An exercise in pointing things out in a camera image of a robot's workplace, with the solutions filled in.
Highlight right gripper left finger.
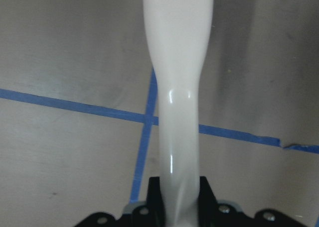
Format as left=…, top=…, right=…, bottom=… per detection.
left=146, top=177, right=165, bottom=227

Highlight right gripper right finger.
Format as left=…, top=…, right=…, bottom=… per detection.
left=198, top=176, right=217, bottom=227

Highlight beige hand brush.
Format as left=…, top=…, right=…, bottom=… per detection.
left=143, top=0, right=214, bottom=227

